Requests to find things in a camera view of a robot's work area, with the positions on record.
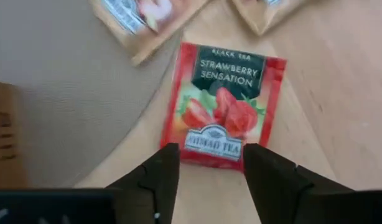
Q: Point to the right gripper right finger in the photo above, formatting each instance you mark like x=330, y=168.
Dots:
x=272, y=186

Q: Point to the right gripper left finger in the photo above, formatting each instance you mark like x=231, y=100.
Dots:
x=153, y=186

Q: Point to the red strawberry tea packet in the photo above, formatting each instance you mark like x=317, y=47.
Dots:
x=228, y=102

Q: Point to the brown wooden compartment tray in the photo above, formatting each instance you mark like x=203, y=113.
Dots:
x=4, y=140

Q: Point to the round grey placemat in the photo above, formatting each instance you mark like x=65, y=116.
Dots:
x=69, y=93

